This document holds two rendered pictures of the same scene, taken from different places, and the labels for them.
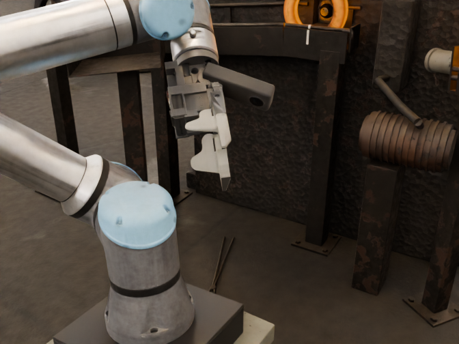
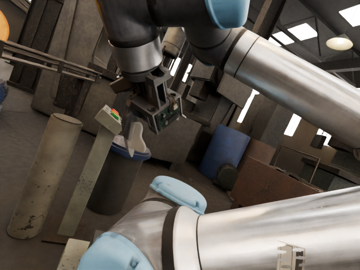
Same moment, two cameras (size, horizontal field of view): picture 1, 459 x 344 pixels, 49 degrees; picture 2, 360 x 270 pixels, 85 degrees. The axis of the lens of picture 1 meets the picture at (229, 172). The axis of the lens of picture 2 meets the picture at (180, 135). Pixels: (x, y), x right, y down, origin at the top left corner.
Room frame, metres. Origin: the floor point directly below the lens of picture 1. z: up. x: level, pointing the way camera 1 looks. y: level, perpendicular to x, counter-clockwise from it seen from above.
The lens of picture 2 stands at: (1.01, 0.34, 0.71)
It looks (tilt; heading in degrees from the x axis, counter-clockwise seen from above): 5 degrees down; 218
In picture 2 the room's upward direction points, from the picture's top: 24 degrees clockwise
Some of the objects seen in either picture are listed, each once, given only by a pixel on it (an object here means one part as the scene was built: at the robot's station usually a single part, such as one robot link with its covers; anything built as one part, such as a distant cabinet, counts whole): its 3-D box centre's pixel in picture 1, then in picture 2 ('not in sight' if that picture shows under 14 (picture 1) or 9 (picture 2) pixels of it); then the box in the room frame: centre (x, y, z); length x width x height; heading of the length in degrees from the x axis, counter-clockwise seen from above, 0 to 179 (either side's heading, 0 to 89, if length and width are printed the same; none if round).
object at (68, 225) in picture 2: not in sight; (90, 172); (0.50, -0.45, 0.31); 0.24 x 0.16 x 0.62; 59
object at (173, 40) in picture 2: not in sight; (160, 70); (-4.88, -6.69, 2.25); 0.92 x 0.92 x 4.50
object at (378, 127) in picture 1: (395, 209); not in sight; (1.19, -0.45, 0.27); 0.22 x 0.13 x 0.53; 59
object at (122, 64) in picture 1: (126, 136); not in sight; (1.49, 0.33, 0.36); 0.26 x 0.20 x 0.72; 94
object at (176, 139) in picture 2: not in sight; (148, 128); (-0.88, -1.68, 0.39); 1.03 x 0.83 x 0.77; 164
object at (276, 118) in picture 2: not in sight; (256, 137); (-3.83, -1.25, 1.00); 0.80 x 0.63 x 2.00; 64
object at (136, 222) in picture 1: (138, 231); (169, 215); (0.68, 0.15, 0.53); 0.13 x 0.12 x 0.14; 27
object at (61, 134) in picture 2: not in sight; (45, 175); (0.66, -0.49, 0.26); 0.12 x 0.12 x 0.52
